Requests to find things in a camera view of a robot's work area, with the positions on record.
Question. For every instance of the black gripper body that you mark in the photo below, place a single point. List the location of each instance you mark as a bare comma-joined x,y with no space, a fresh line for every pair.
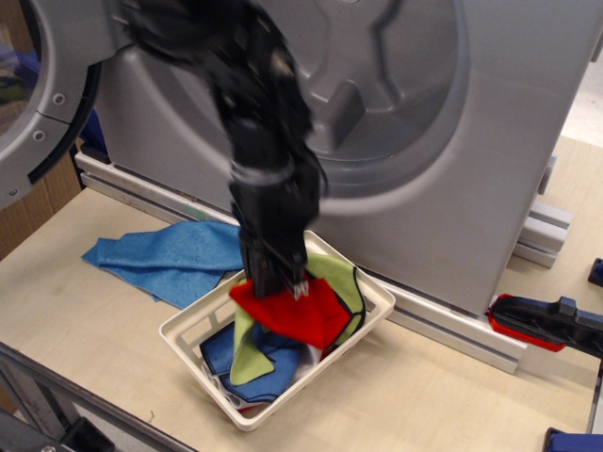
275,197

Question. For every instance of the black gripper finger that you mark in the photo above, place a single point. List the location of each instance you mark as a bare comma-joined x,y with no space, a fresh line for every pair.
272,272

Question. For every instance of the red cloth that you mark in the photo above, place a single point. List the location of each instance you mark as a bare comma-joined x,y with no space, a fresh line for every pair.
318,319

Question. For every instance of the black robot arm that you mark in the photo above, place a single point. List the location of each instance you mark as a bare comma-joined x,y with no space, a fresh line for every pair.
241,54

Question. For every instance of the grey toy washing machine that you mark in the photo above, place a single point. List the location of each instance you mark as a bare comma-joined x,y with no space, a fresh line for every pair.
434,122

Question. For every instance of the grey washing machine door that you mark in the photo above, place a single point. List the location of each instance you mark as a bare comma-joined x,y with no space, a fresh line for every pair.
72,39

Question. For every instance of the light blue cloth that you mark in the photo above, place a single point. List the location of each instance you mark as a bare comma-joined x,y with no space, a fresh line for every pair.
178,264

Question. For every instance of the white cloth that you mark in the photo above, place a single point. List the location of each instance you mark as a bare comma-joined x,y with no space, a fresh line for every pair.
309,358

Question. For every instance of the green cloth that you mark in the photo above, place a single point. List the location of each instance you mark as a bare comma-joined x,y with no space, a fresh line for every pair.
341,276

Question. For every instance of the dark blue cloth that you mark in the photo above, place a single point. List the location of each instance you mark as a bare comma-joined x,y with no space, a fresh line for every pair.
255,370

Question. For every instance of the white plastic basket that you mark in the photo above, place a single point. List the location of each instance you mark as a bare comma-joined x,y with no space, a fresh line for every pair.
214,311

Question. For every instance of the cardboard box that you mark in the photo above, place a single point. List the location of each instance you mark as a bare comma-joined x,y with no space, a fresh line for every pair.
23,218

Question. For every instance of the red black clamp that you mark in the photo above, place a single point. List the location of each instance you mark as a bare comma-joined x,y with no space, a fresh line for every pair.
549,325

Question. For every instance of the black corner object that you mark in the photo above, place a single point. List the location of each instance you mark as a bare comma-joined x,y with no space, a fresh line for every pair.
596,272

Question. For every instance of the blue black object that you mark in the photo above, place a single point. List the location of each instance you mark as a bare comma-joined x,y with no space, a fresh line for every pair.
558,441

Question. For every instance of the aluminium profile rail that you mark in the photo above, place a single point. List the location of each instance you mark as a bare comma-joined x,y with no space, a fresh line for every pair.
469,334

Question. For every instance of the metal table frame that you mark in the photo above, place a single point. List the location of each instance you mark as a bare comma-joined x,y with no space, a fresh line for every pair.
48,412

